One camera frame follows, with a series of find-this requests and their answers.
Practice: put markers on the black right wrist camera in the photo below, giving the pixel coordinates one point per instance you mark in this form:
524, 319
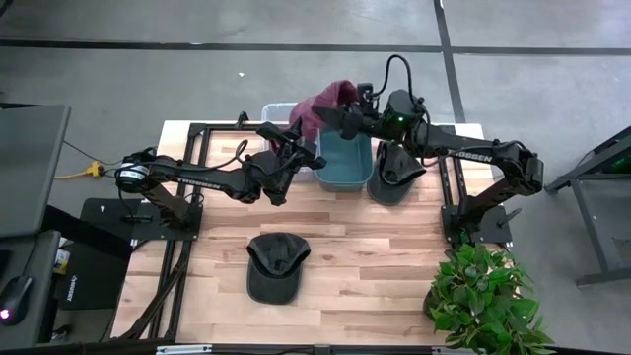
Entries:
365, 92

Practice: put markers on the dark grey baseball cap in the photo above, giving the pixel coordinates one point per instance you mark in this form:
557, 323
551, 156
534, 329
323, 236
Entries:
394, 172
276, 266

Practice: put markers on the small yellow white box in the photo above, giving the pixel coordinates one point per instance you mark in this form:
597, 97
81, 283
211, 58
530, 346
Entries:
61, 261

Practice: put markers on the green potted plant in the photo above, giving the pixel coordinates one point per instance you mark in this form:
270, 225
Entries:
478, 296

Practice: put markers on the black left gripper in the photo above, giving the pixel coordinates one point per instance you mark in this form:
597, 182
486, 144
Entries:
286, 160

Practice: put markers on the grey desk panel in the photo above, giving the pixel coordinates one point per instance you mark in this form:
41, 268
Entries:
29, 167

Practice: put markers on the teal plastic bin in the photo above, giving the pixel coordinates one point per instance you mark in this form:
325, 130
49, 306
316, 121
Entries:
345, 167

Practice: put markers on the dark desk surface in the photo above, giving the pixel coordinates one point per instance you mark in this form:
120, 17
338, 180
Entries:
42, 256

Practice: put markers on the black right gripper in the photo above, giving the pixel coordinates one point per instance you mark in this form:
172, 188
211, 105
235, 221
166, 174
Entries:
372, 118

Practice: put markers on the black computer mouse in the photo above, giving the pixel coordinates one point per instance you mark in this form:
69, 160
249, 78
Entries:
15, 296

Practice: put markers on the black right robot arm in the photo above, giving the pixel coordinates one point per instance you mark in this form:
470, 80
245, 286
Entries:
473, 155

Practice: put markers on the maroon baseball cap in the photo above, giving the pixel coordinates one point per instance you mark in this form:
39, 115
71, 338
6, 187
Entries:
275, 145
335, 93

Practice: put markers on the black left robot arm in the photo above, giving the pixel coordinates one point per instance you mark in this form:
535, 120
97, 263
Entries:
197, 180

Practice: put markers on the dark metal stand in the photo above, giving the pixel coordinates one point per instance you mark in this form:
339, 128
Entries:
601, 277

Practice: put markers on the black clamp lever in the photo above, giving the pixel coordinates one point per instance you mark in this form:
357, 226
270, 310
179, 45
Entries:
241, 120

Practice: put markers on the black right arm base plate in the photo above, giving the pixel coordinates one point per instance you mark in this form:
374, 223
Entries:
493, 229

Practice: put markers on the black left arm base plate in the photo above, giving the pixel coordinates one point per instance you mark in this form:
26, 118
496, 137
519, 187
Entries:
108, 217

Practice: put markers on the black Trossen mat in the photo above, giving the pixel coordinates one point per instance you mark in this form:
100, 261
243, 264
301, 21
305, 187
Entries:
93, 281

